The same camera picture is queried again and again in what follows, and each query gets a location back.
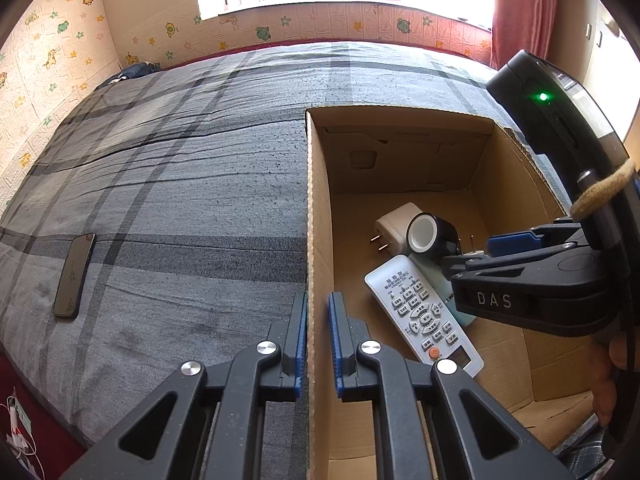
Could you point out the light teal small bottle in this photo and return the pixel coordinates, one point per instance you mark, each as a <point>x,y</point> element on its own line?
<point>457,312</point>

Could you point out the red curtain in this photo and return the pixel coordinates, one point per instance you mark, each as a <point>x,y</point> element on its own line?
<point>525,10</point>

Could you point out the black smartphone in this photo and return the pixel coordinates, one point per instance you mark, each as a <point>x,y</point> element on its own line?
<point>75,275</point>

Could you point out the small white charger plug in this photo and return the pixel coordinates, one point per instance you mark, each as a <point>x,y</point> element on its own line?
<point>471,246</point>

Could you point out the white remote control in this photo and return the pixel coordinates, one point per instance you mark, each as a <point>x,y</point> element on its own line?
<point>400,285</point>

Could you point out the dark clothing bundle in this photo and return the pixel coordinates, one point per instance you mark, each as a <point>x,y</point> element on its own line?
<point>137,70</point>

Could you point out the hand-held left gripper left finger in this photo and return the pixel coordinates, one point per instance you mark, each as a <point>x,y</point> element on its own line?
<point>300,340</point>

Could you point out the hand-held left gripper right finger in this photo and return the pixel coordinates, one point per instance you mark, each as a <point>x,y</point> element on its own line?
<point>336,345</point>

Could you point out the cream wardrobe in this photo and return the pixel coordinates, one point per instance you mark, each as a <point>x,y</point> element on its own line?
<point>590,35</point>

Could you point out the black tape roll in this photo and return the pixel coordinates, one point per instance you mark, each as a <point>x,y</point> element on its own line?
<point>447,230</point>

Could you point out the person's right hand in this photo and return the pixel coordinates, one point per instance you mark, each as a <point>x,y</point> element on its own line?
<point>607,385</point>

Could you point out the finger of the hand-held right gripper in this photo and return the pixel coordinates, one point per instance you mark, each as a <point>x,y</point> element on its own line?
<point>495,300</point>
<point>510,245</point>

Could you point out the large white charger plug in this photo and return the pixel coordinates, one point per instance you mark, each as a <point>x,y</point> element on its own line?
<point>395,225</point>

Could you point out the cardboard box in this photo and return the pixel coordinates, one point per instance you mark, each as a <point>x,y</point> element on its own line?
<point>500,400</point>

